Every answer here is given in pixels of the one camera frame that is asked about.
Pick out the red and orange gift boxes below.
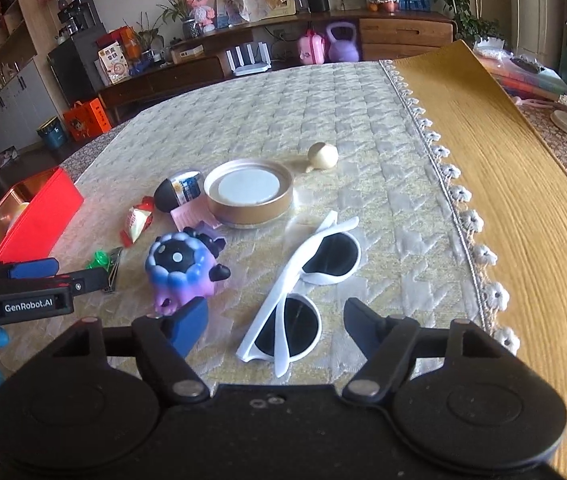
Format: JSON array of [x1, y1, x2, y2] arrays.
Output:
[[96, 26, 141, 61]]

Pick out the white and orange snack box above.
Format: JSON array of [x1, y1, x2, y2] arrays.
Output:
[[94, 45, 130, 86]]

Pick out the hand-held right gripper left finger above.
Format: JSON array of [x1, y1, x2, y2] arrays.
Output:
[[50, 299, 210, 404]]

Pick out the gold round lid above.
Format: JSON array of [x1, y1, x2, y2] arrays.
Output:
[[204, 159, 295, 230]]

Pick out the yellow cloth with lace trim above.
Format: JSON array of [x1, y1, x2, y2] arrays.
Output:
[[379, 39, 567, 480]]

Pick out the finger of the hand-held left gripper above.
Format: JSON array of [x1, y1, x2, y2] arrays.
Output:
[[0, 258, 60, 281], [60, 267, 110, 295]]

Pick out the pink plush doll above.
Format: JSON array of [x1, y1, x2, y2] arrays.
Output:
[[180, 0, 216, 33]]

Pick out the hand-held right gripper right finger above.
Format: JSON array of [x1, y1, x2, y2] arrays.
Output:
[[342, 298, 507, 405]]

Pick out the purple kettlebell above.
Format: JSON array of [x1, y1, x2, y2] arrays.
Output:
[[324, 21, 362, 64]]

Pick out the teal bin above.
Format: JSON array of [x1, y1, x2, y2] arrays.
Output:
[[36, 116, 68, 151]]

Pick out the black coffee machine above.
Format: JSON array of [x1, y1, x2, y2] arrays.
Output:
[[57, 0, 96, 36]]

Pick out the metal nail clipper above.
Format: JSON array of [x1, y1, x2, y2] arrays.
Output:
[[102, 247, 125, 295]]

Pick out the brown patterned tablecloth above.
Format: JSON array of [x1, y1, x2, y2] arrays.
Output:
[[0, 101, 567, 381]]

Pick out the vase with branches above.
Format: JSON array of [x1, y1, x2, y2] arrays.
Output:
[[158, 0, 199, 41]]

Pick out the black mini fridge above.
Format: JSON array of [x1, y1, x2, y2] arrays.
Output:
[[46, 25, 114, 96]]

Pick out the white router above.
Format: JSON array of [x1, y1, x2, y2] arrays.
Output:
[[220, 43, 271, 77]]

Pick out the black and blue capsule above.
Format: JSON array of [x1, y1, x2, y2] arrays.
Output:
[[154, 170, 205, 212]]

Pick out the pink toy case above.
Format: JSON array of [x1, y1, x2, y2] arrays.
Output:
[[297, 30, 326, 66]]

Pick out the pile of plastic packets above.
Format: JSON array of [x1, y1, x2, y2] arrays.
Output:
[[477, 45, 567, 104]]

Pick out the flat cardboard box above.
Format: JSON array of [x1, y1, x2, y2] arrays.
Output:
[[170, 44, 205, 64]]

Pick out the purple sheep toy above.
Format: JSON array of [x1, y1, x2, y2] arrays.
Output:
[[145, 226, 232, 317]]

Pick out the cream onion-shaped toy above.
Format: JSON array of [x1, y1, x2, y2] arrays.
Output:
[[305, 142, 339, 174]]

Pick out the wooden sideboard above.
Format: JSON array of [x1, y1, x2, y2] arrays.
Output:
[[98, 7, 457, 123]]

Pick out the small potted plant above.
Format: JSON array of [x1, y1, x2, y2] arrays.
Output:
[[128, 12, 164, 63]]

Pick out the red metal box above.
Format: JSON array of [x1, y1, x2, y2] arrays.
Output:
[[0, 167, 85, 267]]

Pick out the orange gift bag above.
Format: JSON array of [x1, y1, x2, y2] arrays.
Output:
[[63, 98, 113, 142]]

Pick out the red and white candy wrapper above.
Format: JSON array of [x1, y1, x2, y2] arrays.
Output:
[[120, 198, 156, 248]]

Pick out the white sunglasses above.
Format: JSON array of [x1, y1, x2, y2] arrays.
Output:
[[236, 211, 363, 378]]

